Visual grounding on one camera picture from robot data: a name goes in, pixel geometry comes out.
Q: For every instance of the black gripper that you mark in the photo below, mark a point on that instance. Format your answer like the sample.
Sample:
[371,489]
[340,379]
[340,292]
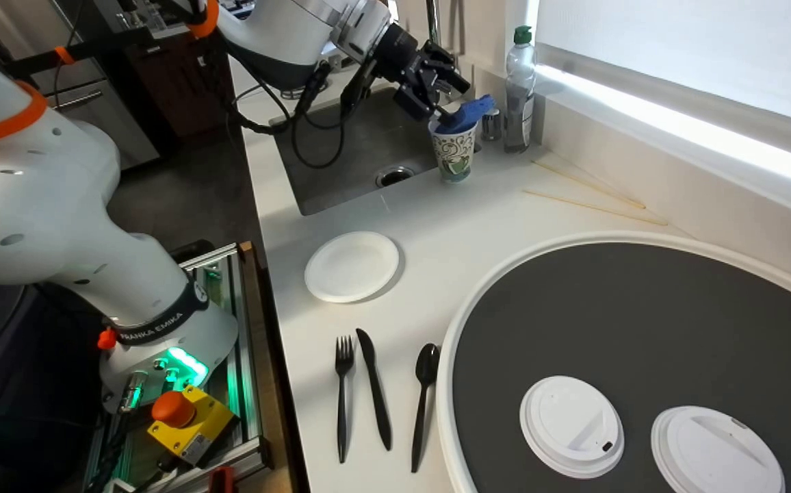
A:
[404,53]

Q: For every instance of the blue sponge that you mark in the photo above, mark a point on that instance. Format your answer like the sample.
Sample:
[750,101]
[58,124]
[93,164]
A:
[466,112]

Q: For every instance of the patterned paper cup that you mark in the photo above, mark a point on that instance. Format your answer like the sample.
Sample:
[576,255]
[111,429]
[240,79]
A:
[455,152]

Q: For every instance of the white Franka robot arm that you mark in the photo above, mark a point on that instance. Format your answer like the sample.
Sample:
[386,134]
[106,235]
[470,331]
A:
[47,209]

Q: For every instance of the white plastic cup lid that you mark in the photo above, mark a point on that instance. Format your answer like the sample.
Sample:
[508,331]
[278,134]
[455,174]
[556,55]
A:
[713,456]
[570,429]

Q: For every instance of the chrome gooseneck faucet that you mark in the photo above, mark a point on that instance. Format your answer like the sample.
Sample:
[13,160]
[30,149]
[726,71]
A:
[457,22]

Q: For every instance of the small chrome shaker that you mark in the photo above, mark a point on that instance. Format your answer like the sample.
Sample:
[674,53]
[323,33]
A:
[490,127]

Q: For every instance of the green-capped plastic water bottle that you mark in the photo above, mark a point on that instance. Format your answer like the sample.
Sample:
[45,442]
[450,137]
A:
[522,92]

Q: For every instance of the round sink drain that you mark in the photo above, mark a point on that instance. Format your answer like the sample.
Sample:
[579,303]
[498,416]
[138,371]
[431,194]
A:
[393,177]

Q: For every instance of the stainless steel sink basin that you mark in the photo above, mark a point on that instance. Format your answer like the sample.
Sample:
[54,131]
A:
[348,174]

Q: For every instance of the small white plate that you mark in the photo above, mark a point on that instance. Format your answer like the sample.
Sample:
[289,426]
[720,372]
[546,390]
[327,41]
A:
[351,267]

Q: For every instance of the dark wooden cabinet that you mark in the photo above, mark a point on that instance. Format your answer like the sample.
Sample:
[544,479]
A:
[185,92]

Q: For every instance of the black plastic spoon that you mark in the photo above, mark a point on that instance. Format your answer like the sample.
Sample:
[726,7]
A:
[427,360]

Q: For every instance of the black plastic knife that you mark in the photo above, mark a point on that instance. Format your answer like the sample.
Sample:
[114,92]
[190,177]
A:
[374,387]

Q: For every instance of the round black white-rimmed tray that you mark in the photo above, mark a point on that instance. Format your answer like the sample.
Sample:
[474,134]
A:
[649,330]

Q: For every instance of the stainless steel appliance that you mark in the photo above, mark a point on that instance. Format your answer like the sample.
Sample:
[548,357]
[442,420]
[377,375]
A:
[107,119]

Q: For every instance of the yellow emergency stop box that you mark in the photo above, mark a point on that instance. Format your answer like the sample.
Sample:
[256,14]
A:
[190,426]

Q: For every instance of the metal robot cart frame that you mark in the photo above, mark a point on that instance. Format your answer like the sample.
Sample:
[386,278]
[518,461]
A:
[249,366]

